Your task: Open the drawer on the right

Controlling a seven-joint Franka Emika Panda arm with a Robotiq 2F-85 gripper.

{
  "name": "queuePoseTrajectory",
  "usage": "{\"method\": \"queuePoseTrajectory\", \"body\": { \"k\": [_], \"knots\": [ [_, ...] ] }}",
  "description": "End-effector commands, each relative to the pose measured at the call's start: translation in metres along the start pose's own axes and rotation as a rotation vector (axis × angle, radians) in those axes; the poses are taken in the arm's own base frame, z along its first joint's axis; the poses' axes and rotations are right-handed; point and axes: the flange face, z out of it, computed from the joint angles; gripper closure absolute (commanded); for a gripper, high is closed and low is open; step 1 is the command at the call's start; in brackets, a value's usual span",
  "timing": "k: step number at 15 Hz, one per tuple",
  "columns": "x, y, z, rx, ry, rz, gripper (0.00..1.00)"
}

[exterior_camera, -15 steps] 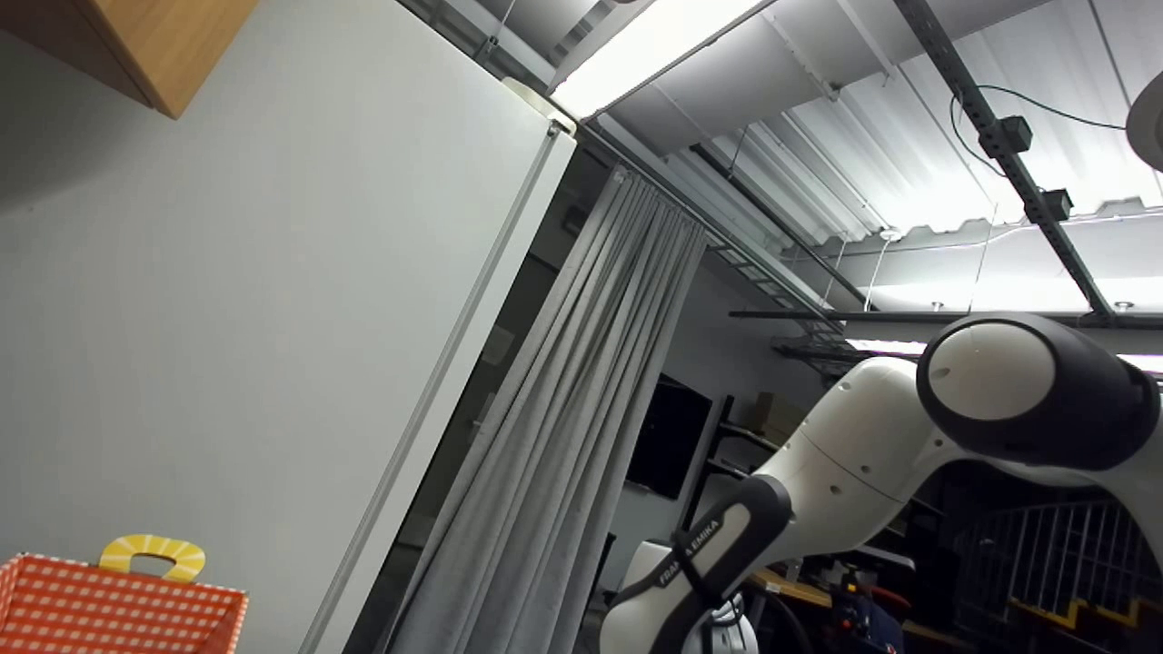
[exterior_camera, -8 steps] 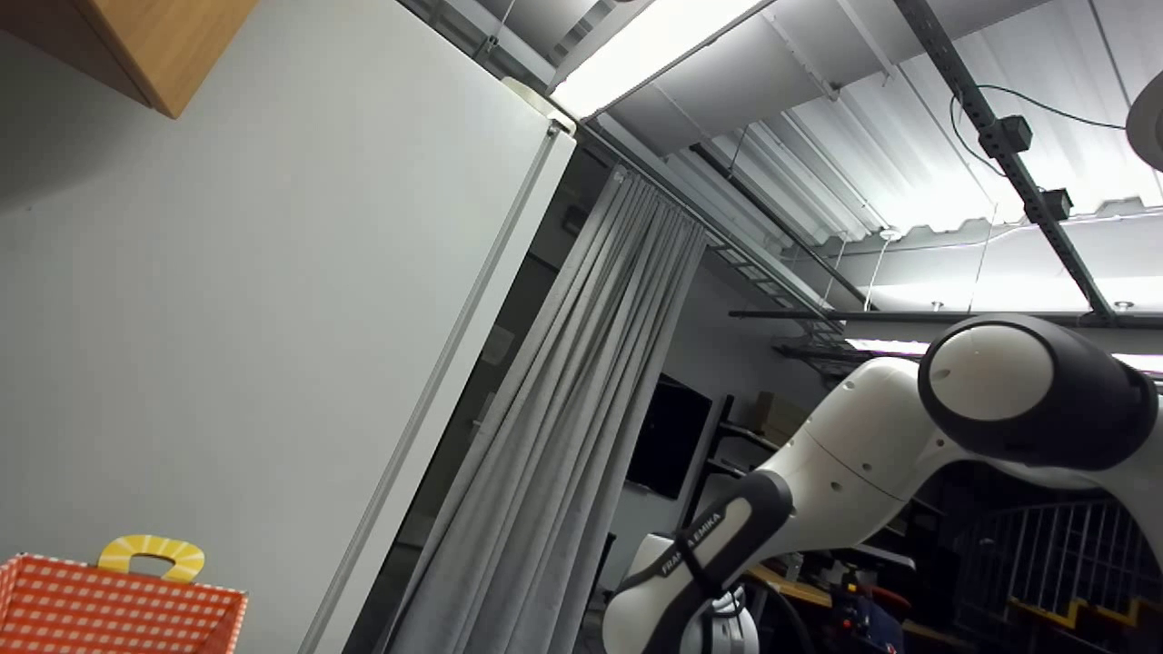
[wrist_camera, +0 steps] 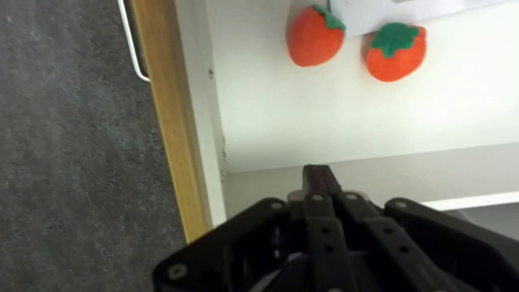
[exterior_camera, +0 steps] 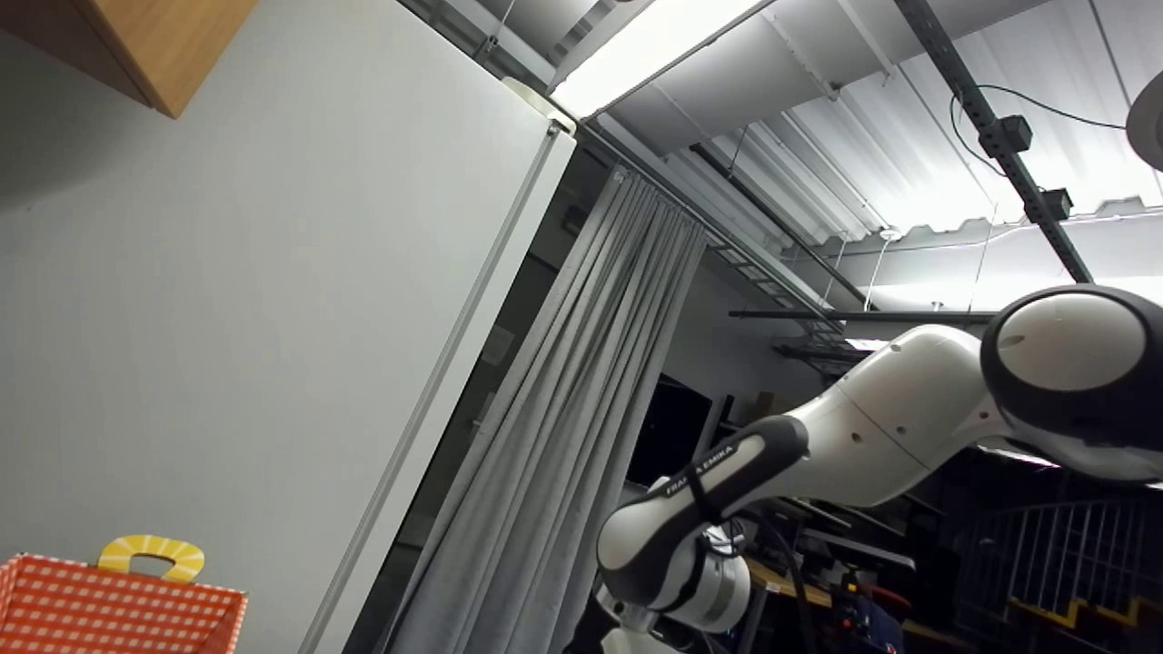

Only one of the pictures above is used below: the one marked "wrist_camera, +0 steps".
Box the orange plush tomato right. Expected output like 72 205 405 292
366 24 427 84

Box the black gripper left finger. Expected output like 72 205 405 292
304 166 353 292

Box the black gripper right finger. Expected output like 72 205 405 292
336 194 450 292

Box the orange plush tomato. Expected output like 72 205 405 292
286 4 346 67
366 24 427 84

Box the orange plush tomato left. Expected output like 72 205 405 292
286 4 346 67

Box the silver drawer handle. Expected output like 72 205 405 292
118 0 152 84

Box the white paper sheet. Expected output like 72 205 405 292
330 0 517 38

